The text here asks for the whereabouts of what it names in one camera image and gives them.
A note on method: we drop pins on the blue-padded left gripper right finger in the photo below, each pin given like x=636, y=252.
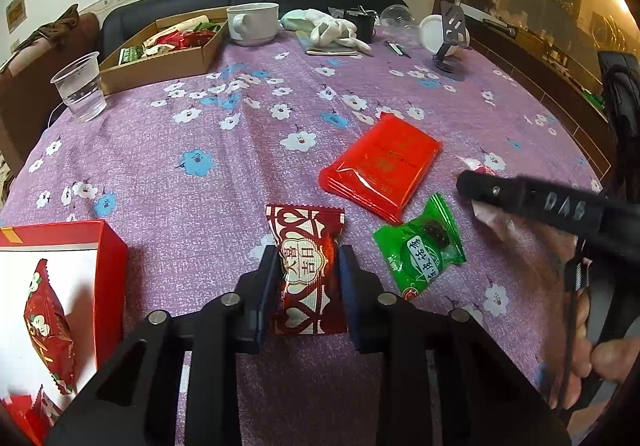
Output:
x=360, y=290

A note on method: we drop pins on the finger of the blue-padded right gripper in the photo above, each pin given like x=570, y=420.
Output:
x=508, y=194

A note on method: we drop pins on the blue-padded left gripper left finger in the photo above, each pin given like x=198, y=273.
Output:
x=259, y=291

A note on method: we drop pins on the red white heart candy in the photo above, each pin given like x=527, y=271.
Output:
x=310, y=298

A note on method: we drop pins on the green candy packet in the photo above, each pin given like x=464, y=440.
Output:
x=419, y=251

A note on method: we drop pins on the red snack packet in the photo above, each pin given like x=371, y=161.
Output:
x=383, y=169

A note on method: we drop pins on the person's right hand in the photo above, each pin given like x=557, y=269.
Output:
x=612, y=360

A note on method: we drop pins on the purple floral tablecloth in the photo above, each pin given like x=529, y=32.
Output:
x=183, y=171

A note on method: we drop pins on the red gift box tray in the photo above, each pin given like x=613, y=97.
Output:
x=63, y=291

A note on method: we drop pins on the black phone stand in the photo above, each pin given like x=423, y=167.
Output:
x=454, y=36

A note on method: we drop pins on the white round container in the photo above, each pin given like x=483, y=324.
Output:
x=431, y=35

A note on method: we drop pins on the wooden display cabinet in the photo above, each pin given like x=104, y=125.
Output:
x=545, y=0

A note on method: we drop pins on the clear glass bowl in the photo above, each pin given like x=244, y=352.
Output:
x=396, y=17

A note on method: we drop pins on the red floral candy packet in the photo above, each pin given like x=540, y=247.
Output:
x=49, y=330

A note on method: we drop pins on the white cloth gloves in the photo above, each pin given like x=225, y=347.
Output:
x=323, y=29

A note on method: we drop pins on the brown cardboard snack box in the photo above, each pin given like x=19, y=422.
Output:
x=144, y=60

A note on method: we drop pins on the white ceramic mug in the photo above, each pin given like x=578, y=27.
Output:
x=253, y=24

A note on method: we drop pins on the clear plastic water cup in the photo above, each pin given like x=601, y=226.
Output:
x=79, y=85

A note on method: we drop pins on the brown armchair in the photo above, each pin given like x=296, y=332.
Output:
x=27, y=96

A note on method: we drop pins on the gold wall plaque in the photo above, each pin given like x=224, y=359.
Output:
x=15, y=14

